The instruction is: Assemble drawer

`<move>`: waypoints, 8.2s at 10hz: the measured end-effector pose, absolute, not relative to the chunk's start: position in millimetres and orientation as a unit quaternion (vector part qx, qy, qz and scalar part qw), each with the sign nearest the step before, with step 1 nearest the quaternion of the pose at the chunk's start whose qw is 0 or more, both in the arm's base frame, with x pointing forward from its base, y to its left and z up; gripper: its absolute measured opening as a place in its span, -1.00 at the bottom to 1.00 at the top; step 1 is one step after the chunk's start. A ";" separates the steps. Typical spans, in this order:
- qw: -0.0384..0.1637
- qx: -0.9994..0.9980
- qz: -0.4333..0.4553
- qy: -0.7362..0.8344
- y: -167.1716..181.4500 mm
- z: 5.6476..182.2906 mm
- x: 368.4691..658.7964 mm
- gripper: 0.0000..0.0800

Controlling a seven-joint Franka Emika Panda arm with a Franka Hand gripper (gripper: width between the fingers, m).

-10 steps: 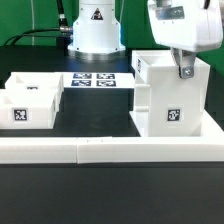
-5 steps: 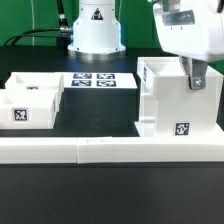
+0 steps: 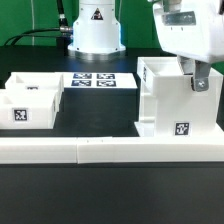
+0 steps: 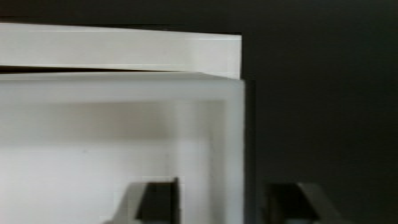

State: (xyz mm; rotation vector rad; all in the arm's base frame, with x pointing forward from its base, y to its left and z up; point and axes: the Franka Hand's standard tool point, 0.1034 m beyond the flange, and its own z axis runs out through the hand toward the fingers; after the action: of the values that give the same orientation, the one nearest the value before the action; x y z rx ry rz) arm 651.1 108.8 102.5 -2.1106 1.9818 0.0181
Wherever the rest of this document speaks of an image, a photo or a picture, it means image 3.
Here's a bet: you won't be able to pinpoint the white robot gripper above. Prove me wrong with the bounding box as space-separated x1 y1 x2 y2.
153 0 224 92

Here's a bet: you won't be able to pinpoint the white drawer cabinet box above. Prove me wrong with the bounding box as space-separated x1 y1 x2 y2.
135 57 223 137

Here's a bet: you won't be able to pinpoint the white front drawer tray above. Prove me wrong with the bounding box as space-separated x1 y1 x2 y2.
0 89 59 129

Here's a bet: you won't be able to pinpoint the white drawer tray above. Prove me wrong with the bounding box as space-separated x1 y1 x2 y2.
5 72 64 99
0 89 59 129

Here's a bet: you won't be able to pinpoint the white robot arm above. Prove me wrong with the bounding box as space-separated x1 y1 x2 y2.
68 0 224 92

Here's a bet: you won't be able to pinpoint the white rear drawer tray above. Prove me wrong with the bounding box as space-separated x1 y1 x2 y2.
5 72 64 99

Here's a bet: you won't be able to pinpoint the white L-shaped fence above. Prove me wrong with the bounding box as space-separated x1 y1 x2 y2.
0 135 224 164

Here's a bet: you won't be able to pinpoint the white marker sheet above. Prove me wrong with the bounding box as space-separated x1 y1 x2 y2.
57 72 137 89

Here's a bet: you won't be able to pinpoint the black cables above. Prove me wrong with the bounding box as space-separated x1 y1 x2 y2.
3 0 74 47

